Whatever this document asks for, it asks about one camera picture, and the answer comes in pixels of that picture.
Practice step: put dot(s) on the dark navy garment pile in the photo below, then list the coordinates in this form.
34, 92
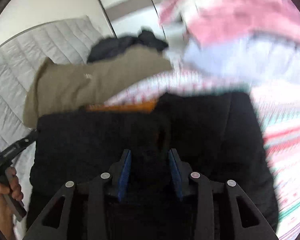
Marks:
110, 47

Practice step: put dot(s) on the white sliding wardrobe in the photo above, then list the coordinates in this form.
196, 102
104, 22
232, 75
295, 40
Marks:
127, 17

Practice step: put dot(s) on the pink striped patterned blanket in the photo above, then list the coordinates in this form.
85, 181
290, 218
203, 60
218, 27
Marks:
249, 45

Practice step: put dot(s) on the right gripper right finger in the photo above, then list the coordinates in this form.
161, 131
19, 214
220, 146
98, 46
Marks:
217, 210

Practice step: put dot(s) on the olive brown garment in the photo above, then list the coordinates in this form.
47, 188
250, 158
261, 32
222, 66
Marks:
59, 88

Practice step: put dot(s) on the person left hand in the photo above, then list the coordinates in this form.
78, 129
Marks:
14, 187

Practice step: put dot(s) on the grey quilted headboard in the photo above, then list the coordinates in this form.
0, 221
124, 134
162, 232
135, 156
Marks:
64, 41

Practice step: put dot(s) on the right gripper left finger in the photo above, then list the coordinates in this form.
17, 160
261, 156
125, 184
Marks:
88, 210

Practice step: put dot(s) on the person left forearm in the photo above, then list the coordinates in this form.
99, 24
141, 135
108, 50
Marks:
6, 216

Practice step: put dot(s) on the black fleece garment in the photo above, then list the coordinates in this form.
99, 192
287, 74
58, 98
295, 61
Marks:
219, 136

